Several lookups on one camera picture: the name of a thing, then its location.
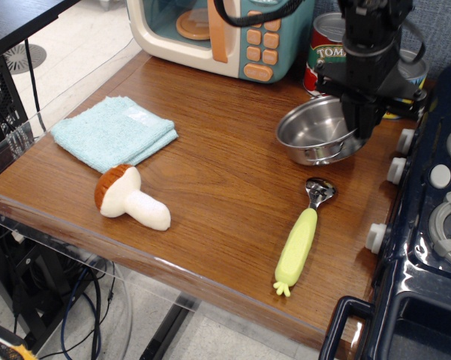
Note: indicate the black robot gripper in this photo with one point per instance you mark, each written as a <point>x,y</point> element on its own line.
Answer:
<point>370,74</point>

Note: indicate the toy microwave oven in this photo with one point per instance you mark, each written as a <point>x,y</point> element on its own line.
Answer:
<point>193,34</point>

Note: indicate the small stainless steel pot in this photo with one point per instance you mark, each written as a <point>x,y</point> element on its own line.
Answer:
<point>315,133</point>

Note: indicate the plush mushroom toy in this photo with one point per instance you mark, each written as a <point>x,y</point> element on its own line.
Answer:
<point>118,192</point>

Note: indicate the black desk at left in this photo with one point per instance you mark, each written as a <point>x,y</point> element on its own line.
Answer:
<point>21,19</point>

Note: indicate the tomato sauce can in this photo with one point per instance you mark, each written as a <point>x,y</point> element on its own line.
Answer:
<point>325,46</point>

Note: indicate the pineapple slices can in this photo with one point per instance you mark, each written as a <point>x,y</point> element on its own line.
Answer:
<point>414,73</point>

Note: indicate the dark blue toy stove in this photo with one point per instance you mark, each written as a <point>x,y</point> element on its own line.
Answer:
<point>409,315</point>

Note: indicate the light blue folded cloth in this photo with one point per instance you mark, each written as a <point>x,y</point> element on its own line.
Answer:
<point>113,132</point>

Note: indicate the spoon with yellow-green handle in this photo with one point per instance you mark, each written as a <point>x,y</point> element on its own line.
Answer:
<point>299,241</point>

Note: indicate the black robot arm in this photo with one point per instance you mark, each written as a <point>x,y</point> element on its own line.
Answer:
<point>371,22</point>

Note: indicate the clear acrylic table guard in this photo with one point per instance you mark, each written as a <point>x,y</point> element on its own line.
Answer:
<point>231,191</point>

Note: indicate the black table leg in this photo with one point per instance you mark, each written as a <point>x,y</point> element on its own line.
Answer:
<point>165,334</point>

